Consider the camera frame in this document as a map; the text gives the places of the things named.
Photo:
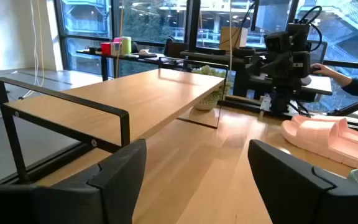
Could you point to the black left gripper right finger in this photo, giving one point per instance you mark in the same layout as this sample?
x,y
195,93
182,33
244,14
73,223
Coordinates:
x,y
291,193

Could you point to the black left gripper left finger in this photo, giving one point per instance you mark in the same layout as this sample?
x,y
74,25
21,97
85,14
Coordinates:
x,y
110,193

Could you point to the pink rubber slide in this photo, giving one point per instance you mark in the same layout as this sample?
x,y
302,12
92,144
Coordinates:
x,y
357,137
322,140

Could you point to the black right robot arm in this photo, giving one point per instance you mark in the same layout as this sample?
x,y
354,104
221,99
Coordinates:
x,y
298,34

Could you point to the person's hand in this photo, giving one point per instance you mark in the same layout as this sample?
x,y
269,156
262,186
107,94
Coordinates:
x,y
323,70

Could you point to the cardboard box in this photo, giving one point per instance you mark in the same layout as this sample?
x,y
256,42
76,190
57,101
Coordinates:
x,y
233,39

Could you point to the green artificial potted plant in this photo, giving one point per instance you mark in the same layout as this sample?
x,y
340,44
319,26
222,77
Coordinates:
x,y
208,102

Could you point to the black background desk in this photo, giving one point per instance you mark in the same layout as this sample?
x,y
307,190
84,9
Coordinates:
x,y
148,59

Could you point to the red cup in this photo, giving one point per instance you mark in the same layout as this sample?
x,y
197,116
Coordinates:
x,y
105,48

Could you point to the light green roll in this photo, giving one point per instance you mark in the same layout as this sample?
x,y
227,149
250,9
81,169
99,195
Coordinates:
x,y
126,45

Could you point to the wooden shelf with black frame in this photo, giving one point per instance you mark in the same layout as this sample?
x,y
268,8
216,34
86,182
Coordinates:
x,y
120,99

